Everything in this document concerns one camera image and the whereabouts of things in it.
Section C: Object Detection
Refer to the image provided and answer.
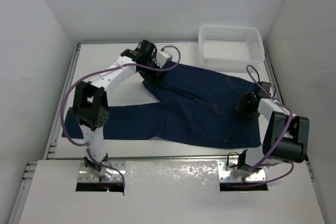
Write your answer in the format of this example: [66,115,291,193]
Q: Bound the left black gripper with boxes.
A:
[138,56,167,87]

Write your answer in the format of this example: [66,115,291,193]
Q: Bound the dark blue denim trousers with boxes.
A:
[62,60,262,150]

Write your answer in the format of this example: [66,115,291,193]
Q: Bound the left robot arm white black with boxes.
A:
[72,40,173,174]

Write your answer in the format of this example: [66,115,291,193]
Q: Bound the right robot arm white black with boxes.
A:
[226,82,310,180]

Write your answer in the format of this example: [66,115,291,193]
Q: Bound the white plastic basket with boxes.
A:
[198,25,265,68]

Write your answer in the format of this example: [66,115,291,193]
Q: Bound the white front cover board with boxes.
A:
[20,160,324,223]

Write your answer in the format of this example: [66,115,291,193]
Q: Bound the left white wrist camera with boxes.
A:
[155,50,173,68]

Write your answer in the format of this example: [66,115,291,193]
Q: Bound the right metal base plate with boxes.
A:
[217,161,266,184]

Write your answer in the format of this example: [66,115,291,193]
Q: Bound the metal base plate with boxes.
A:
[217,161,266,184]
[77,162,125,183]

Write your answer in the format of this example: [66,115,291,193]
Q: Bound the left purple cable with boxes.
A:
[60,45,182,184]

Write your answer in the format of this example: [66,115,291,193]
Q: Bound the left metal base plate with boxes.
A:
[77,162,125,183]

